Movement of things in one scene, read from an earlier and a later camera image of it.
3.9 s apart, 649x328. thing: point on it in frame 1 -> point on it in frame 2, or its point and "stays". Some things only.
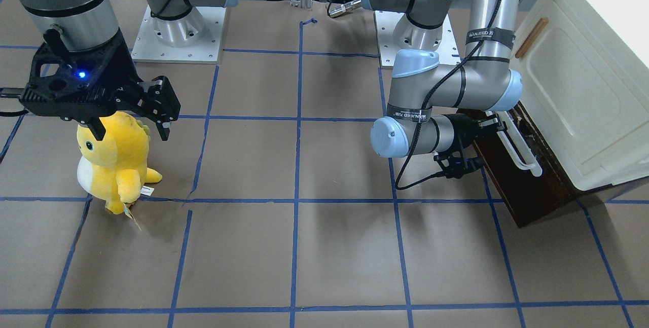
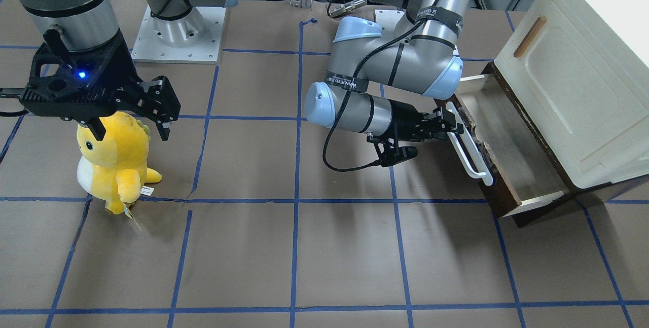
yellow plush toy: (113, 170) stays
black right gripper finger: (97, 127) stays
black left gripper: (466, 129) -> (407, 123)
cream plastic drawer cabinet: (581, 58) stays
